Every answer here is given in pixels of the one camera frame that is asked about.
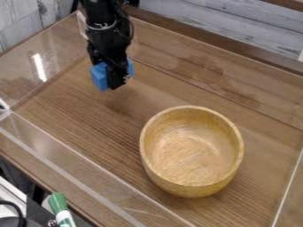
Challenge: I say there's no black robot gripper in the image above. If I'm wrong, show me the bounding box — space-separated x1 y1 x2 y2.
85 20 133 90

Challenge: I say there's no blue foam block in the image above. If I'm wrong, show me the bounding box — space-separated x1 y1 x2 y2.
89 59 134 91

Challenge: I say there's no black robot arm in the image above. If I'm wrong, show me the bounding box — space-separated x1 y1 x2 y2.
82 0 133 91

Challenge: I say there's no brown wooden bowl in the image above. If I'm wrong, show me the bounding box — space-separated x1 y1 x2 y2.
140 106 245 198

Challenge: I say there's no green and white marker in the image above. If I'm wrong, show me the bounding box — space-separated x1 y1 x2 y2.
46 192 77 227

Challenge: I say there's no clear acrylic corner bracket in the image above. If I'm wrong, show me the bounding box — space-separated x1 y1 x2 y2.
76 11 88 40

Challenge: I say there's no clear acrylic tray wall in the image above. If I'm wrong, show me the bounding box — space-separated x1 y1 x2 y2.
0 110 193 227

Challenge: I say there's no black cable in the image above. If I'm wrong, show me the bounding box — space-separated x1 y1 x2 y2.
0 200 28 227

